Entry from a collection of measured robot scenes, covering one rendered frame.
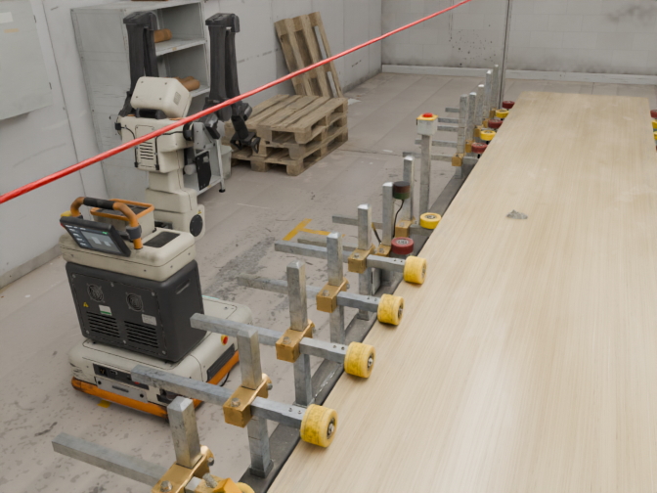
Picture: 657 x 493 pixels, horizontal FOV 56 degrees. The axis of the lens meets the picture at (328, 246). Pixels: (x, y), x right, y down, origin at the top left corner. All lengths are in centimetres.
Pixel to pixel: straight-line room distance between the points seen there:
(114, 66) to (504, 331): 336
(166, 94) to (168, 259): 70
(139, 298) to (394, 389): 141
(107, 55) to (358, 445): 356
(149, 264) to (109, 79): 224
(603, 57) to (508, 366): 833
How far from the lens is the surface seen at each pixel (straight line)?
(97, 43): 452
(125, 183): 473
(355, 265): 196
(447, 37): 997
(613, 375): 169
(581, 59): 976
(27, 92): 405
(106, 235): 249
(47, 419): 313
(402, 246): 218
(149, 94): 276
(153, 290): 256
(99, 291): 277
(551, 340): 176
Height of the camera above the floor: 187
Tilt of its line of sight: 26 degrees down
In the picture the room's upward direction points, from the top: 2 degrees counter-clockwise
